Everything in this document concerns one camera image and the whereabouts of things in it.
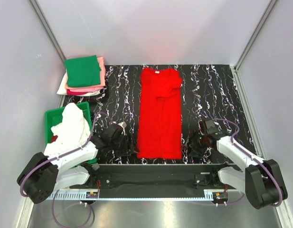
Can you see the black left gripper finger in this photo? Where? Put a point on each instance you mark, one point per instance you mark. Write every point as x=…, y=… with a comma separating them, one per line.
x=134, y=147
x=121, y=153

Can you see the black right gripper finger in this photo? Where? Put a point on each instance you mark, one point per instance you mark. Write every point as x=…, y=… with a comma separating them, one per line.
x=197, y=152
x=189, y=139

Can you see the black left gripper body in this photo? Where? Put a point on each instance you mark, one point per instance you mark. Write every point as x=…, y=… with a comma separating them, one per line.
x=121, y=143

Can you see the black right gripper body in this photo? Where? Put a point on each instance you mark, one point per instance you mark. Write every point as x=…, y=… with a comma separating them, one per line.
x=201, y=139

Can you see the red t-shirt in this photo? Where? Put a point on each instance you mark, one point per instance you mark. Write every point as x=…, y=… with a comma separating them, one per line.
x=159, y=133

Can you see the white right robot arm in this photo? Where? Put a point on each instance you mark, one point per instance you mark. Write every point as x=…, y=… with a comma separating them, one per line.
x=260, y=180

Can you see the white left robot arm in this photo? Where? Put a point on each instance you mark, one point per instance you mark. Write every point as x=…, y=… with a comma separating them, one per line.
x=46, y=174

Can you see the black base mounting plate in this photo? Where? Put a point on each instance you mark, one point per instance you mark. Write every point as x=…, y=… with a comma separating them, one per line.
x=159, y=173

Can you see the crumpled white t-shirt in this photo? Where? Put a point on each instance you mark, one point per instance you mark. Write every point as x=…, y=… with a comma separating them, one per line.
x=72, y=132

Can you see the dark red garment in bin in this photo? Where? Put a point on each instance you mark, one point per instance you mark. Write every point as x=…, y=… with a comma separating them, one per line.
x=54, y=138

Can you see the green plastic bin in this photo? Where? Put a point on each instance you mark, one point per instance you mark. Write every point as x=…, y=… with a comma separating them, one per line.
x=50, y=118

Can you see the folded magenta t-shirt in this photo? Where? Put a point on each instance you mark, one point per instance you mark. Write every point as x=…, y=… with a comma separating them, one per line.
x=69, y=92

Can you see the folded white t-shirt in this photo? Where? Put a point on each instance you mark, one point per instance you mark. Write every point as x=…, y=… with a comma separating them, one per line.
x=62, y=89

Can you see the folded green t-shirt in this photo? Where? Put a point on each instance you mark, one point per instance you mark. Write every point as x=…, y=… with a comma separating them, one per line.
x=83, y=70

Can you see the folded salmon pink t-shirt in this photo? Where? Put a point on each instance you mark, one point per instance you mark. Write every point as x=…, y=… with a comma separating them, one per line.
x=102, y=73

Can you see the aluminium frame rail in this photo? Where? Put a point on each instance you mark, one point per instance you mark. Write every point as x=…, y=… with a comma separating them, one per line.
x=111, y=187

